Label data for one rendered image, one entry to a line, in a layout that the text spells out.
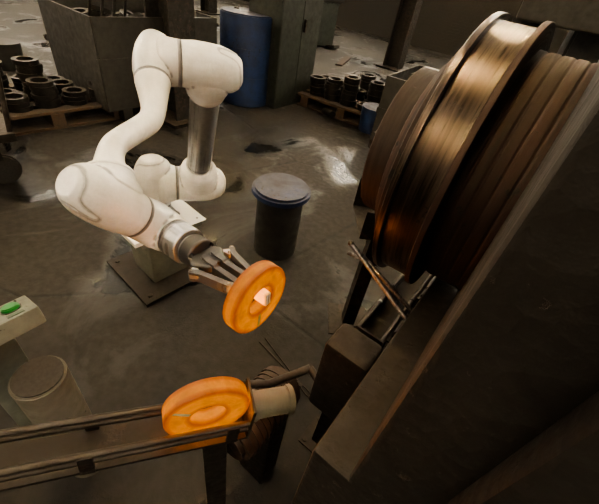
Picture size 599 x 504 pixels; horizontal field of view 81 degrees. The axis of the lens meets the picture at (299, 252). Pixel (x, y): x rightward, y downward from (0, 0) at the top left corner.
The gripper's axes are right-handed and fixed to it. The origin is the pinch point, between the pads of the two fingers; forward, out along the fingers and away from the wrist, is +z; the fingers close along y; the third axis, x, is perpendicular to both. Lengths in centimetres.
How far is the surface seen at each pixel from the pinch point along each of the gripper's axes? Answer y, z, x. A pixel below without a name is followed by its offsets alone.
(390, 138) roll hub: -17.3, 13.1, 31.5
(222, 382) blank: 15.6, 6.9, -6.7
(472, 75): -16, 22, 43
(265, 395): 8.8, 11.4, -15.1
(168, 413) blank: 24.5, 3.1, -9.4
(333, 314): -76, -16, -83
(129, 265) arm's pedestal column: -25, -113, -76
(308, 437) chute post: -19, 11, -84
